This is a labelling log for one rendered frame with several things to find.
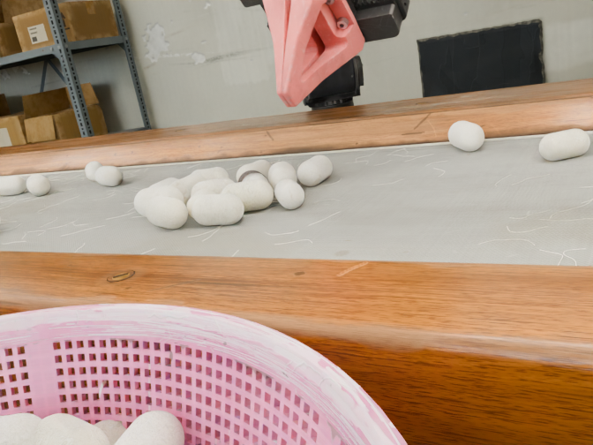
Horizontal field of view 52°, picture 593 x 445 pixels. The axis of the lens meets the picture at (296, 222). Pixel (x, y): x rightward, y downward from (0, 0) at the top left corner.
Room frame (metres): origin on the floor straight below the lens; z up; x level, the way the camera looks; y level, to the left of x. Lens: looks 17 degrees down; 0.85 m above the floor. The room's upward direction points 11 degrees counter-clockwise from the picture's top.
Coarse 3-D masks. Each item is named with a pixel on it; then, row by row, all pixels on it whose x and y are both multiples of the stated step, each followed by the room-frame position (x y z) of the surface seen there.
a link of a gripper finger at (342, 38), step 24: (240, 0) 0.43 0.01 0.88; (312, 0) 0.38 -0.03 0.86; (336, 0) 0.40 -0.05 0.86; (312, 24) 0.38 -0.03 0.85; (336, 24) 0.41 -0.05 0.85; (288, 48) 0.38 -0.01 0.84; (336, 48) 0.41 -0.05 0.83; (360, 48) 0.42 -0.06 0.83; (288, 72) 0.37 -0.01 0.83; (312, 72) 0.39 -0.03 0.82; (288, 96) 0.37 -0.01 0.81
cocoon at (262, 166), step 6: (252, 162) 0.48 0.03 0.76; (258, 162) 0.48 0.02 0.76; (264, 162) 0.48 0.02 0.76; (240, 168) 0.47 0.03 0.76; (246, 168) 0.47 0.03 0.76; (252, 168) 0.47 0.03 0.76; (258, 168) 0.47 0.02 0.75; (264, 168) 0.47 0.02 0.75; (240, 174) 0.47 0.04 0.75; (264, 174) 0.47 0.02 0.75
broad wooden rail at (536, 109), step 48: (432, 96) 0.61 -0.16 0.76; (480, 96) 0.55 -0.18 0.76; (528, 96) 0.50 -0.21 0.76; (576, 96) 0.47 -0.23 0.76; (48, 144) 0.89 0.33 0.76; (96, 144) 0.77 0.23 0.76; (144, 144) 0.71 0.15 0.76; (192, 144) 0.66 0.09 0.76; (240, 144) 0.62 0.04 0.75; (288, 144) 0.59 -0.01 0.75; (336, 144) 0.56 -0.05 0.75; (384, 144) 0.53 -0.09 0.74
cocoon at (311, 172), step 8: (312, 160) 0.44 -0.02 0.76; (320, 160) 0.44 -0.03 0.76; (328, 160) 0.45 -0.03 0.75; (304, 168) 0.43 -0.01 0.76; (312, 168) 0.43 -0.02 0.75; (320, 168) 0.44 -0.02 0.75; (328, 168) 0.44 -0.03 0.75; (304, 176) 0.43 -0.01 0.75; (312, 176) 0.43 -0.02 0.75; (320, 176) 0.43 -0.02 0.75; (328, 176) 0.45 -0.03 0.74; (304, 184) 0.43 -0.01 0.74; (312, 184) 0.43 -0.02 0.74
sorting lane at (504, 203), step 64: (64, 192) 0.61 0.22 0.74; (128, 192) 0.55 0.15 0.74; (320, 192) 0.42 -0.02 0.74; (384, 192) 0.38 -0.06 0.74; (448, 192) 0.36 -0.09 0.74; (512, 192) 0.33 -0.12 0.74; (576, 192) 0.31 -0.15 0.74; (256, 256) 0.31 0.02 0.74; (320, 256) 0.29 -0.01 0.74; (384, 256) 0.27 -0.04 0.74; (448, 256) 0.26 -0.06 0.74; (512, 256) 0.24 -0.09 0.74; (576, 256) 0.23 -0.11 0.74
